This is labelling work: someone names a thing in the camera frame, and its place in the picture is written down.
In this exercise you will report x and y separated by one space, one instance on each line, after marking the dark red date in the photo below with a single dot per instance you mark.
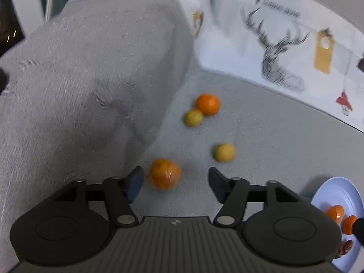
344 247

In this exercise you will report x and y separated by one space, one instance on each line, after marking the yellow-green longan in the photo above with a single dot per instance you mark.
225 152
194 118

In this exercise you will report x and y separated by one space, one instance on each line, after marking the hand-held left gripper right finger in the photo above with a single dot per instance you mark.
217 183

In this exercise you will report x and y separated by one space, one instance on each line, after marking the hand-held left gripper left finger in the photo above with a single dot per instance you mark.
135 183

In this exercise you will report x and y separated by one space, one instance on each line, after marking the plastic orange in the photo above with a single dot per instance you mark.
165 174
335 212

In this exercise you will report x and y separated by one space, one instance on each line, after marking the plain orange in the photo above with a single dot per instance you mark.
348 225
208 104

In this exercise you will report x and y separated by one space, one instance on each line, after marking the blue plate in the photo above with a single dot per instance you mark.
335 190

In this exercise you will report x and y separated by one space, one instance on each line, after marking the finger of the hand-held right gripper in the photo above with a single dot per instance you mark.
359 230

